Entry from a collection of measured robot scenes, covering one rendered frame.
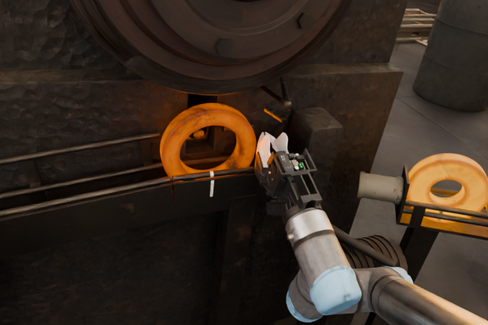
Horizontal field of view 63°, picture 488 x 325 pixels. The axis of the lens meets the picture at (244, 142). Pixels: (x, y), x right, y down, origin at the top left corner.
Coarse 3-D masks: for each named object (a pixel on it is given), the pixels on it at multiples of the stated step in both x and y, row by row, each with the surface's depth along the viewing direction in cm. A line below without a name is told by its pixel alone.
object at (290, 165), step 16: (272, 160) 71; (288, 160) 70; (304, 160) 74; (272, 176) 73; (288, 176) 70; (304, 176) 70; (272, 192) 72; (288, 192) 70; (304, 192) 67; (288, 208) 70; (304, 208) 66; (320, 208) 68
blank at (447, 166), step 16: (432, 160) 79; (448, 160) 77; (464, 160) 77; (416, 176) 80; (432, 176) 80; (448, 176) 79; (464, 176) 78; (480, 176) 77; (416, 192) 82; (464, 192) 80; (480, 192) 78; (464, 208) 81; (480, 208) 80
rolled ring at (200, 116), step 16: (192, 112) 70; (208, 112) 70; (224, 112) 71; (240, 112) 76; (176, 128) 70; (192, 128) 71; (240, 128) 74; (160, 144) 73; (176, 144) 72; (240, 144) 77; (176, 160) 74; (240, 160) 78
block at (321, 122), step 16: (304, 112) 84; (320, 112) 84; (288, 128) 88; (304, 128) 80; (320, 128) 79; (336, 128) 80; (288, 144) 88; (304, 144) 81; (320, 144) 80; (336, 144) 82; (320, 160) 83; (320, 176) 85; (320, 192) 88
